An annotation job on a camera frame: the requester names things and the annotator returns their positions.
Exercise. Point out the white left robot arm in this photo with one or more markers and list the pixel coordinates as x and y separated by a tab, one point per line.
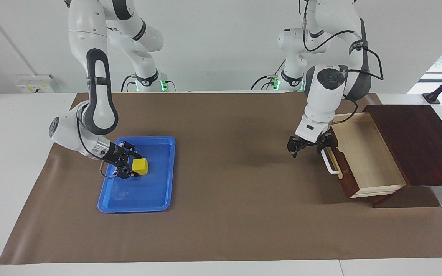
322	99

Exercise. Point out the dark wooden cabinet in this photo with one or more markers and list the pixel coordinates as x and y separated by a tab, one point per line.
428	145

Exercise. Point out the blue plastic tray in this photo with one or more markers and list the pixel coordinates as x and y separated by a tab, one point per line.
140	191

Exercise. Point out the wooden drawer with light interior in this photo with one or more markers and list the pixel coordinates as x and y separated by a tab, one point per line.
366	157

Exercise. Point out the brown table mat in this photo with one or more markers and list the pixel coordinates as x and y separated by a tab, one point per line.
244	191

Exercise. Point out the yellow block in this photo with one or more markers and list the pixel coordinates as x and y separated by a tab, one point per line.
141	166

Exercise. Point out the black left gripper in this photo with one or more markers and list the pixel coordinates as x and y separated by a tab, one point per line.
312	144

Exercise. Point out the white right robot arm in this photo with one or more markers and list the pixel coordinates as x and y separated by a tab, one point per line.
67	132

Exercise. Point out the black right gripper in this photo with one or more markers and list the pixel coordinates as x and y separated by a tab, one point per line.
115	158

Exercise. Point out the white wall socket box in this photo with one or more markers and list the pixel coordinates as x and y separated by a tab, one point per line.
33	82

